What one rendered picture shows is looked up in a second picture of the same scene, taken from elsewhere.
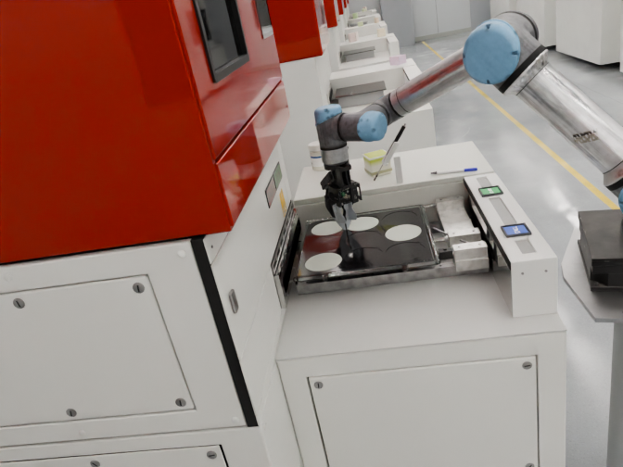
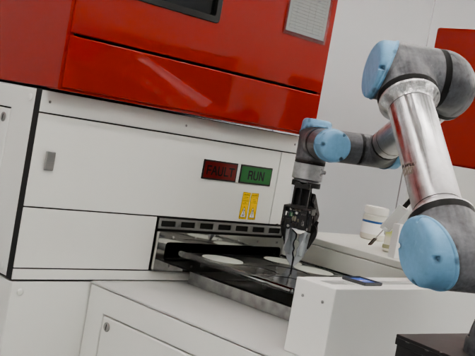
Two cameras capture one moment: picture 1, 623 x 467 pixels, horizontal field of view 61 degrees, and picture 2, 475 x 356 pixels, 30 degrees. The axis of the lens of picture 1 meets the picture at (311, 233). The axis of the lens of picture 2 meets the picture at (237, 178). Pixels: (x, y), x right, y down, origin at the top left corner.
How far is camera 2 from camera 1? 1.34 m
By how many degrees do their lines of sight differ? 40
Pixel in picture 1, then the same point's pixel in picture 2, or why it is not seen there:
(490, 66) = (369, 78)
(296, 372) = (98, 304)
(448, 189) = not seen: hidden behind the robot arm
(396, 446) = not seen: outside the picture
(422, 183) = not seen: hidden behind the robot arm
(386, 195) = (367, 264)
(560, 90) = (408, 116)
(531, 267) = (312, 291)
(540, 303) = (309, 342)
